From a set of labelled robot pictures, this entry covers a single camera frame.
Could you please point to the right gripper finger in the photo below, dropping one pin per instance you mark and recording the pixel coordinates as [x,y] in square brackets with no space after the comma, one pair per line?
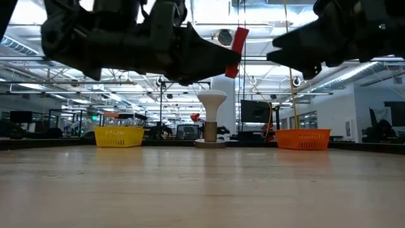
[300,36]
[297,61]

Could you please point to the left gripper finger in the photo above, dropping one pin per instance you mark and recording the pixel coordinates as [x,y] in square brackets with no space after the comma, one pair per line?
[202,58]

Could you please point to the red rectangular case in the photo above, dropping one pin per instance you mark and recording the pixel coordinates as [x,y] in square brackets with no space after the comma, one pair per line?
[236,47]

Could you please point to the pink cap hourglass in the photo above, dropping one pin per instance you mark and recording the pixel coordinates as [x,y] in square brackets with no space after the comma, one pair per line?
[110,115]

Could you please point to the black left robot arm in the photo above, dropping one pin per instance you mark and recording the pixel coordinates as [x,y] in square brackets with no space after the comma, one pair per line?
[63,28]

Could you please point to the white bulb table lamp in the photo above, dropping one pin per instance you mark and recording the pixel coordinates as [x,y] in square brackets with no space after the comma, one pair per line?
[211,99]

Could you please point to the red background object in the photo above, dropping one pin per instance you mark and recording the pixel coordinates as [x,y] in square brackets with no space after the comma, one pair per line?
[195,117]

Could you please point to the black monitor screen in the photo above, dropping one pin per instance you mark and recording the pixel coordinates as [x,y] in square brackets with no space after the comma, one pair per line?
[255,111]
[21,116]
[396,112]

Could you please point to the orange plastic basket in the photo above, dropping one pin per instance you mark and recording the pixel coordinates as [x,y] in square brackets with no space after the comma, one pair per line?
[303,139]

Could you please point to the person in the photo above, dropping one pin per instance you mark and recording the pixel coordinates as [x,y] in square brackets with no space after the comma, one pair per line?
[381,130]

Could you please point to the yellow plastic basket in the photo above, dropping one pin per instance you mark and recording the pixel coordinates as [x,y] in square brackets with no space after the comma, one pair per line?
[118,136]

